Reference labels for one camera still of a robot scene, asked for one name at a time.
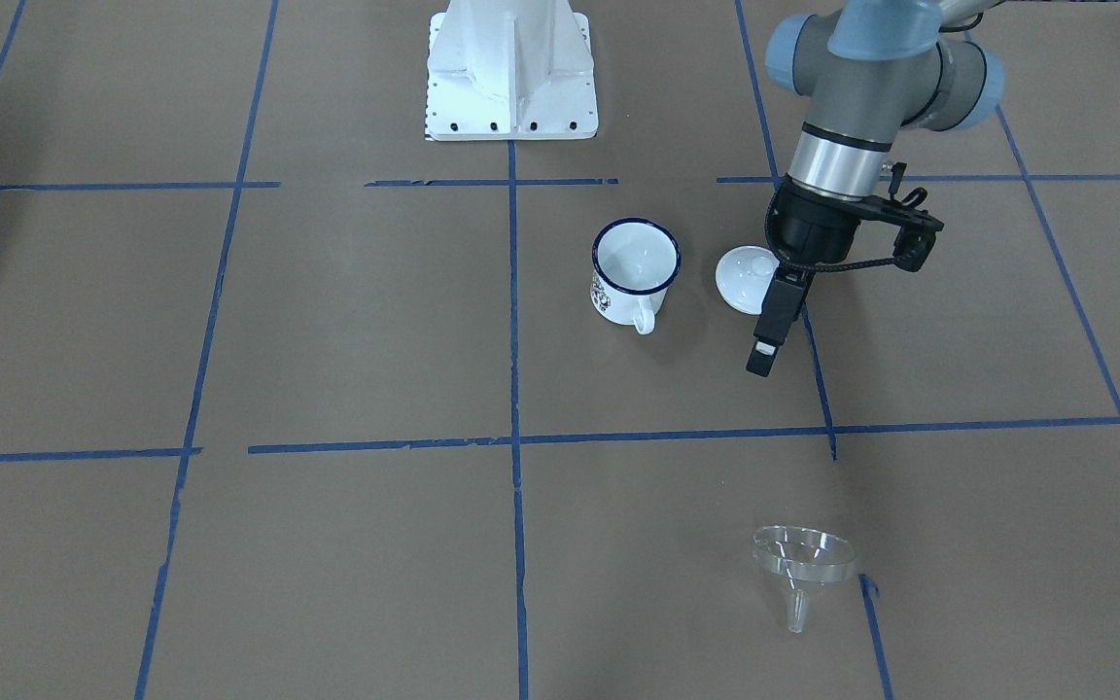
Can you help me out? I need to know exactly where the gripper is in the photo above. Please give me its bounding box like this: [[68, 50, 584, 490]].
[[746, 177, 859, 377]]

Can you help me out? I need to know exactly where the white mug lid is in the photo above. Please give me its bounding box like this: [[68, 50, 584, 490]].
[[715, 245, 780, 316]]

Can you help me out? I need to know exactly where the clear glass funnel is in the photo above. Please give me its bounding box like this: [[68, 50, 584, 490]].
[[752, 524, 858, 635]]

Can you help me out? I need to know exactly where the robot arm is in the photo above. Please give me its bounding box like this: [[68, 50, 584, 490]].
[[747, 1, 1005, 376]]

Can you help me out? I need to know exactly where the white enamel mug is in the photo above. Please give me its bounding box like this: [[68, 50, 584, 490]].
[[588, 217, 682, 335]]

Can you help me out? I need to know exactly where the brown paper table cover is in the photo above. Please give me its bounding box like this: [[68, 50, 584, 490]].
[[0, 1, 1120, 699]]

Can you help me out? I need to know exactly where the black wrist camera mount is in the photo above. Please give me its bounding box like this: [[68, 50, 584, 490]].
[[850, 162, 945, 273]]

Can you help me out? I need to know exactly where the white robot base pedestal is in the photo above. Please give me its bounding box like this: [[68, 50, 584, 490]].
[[424, 1, 600, 142]]

